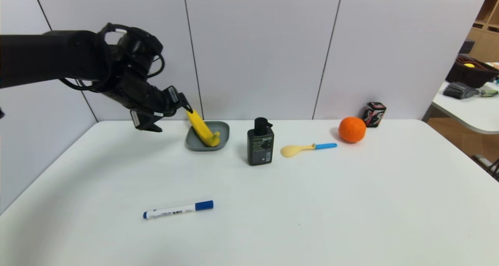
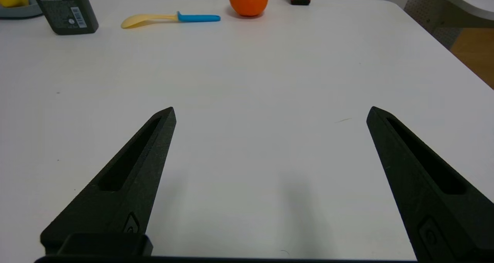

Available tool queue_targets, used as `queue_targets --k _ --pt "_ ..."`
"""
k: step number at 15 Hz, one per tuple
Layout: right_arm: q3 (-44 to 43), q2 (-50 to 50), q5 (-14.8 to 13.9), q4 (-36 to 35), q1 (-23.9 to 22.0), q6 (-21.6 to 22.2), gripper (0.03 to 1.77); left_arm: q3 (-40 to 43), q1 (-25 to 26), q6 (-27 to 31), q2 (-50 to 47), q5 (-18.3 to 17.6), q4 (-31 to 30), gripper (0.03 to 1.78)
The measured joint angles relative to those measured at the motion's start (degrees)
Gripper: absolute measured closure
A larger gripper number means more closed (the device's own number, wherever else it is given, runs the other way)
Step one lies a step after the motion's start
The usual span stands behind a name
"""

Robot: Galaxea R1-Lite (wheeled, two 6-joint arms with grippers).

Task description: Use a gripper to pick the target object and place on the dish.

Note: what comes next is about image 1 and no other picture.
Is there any black metal chair base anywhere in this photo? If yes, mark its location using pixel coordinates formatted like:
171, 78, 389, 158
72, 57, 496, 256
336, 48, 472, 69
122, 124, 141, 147
472, 154, 499, 182

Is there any orange fruit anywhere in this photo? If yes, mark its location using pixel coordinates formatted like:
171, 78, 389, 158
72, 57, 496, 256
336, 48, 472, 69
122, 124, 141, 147
338, 117, 367, 144

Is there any yellow spoon with blue handle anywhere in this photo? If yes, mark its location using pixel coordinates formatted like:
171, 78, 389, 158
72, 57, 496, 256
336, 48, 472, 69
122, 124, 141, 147
280, 143, 338, 158

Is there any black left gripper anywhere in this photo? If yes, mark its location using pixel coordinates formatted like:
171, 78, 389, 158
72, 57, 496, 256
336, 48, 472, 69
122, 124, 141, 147
122, 69, 194, 117

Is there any black pump dispenser bottle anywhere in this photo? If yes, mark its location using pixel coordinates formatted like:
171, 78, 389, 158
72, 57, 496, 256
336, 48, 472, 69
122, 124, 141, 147
247, 117, 274, 166

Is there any small black patterned box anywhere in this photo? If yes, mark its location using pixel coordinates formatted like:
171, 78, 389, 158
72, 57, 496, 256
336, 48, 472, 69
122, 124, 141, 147
363, 102, 387, 128

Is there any white side table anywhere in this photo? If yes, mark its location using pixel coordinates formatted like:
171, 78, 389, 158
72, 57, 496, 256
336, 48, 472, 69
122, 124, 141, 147
421, 63, 499, 135

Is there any yellow banana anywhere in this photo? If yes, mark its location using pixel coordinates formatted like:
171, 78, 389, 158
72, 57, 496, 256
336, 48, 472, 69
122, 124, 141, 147
186, 109, 221, 147

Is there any gray brush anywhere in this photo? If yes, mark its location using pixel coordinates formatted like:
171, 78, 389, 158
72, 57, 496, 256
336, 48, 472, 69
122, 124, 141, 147
443, 82, 499, 100

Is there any wooden shelf unit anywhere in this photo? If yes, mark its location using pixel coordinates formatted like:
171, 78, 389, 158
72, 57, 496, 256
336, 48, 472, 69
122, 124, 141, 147
464, 0, 499, 64

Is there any gray rounded square dish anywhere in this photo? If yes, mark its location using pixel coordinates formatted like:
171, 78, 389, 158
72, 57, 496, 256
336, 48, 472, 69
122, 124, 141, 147
186, 121, 230, 152

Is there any white marker with blue cap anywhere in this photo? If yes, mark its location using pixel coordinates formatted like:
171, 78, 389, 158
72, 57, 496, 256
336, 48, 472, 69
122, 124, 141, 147
143, 200, 214, 220

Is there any black woven basket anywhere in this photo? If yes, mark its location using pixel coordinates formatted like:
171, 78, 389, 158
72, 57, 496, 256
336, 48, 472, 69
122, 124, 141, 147
445, 55, 499, 89

